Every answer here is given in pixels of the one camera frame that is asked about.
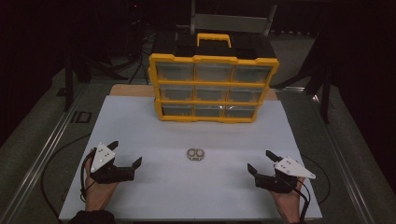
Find person's left hand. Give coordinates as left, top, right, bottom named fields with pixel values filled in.
left=84, top=156, right=121, bottom=203

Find white table mat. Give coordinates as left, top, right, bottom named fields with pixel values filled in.
left=58, top=94, right=323, bottom=222

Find black stand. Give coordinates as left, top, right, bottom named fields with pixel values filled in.
left=270, top=29, right=332, bottom=124
left=63, top=46, right=129, bottom=113

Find person's right hand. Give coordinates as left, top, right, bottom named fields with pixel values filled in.
left=270, top=177, right=306, bottom=217

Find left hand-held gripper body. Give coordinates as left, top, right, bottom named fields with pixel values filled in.
left=90, top=142, right=136, bottom=185

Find bundle of black cables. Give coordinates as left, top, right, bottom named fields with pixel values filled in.
left=126, top=31, right=157, bottom=86

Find clear plastic drawer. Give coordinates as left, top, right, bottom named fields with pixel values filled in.
left=155, top=62, right=194, bottom=82

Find small grey metal part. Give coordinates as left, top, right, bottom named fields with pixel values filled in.
left=186, top=147, right=205, bottom=162

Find thin black floor cable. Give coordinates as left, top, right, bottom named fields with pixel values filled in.
left=40, top=133, right=92, bottom=220
left=301, top=153, right=332, bottom=205

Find left hand-held gripper cable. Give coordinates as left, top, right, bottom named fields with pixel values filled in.
left=79, top=148, right=97, bottom=203

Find hand-held gripper cable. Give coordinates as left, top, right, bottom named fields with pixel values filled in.
left=290, top=178, right=313, bottom=224
left=79, top=148, right=97, bottom=203

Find grey metal frame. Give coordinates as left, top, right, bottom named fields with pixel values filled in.
left=190, top=0, right=278, bottom=37

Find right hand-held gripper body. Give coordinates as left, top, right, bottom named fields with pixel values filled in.
left=254, top=156, right=317, bottom=194

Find right hand-held gripper cable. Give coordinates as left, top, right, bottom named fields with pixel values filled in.
left=290, top=178, right=313, bottom=224

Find aluminium rail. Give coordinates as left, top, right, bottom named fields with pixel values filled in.
left=274, top=87, right=376, bottom=224
left=0, top=83, right=92, bottom=224

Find rows of clear drawers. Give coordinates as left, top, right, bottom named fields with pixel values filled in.
left=159, top=63, right=273, bottom=119

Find yellow black drawer organizer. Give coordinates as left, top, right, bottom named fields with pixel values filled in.
left=148, top=31, right=280, bottom=124

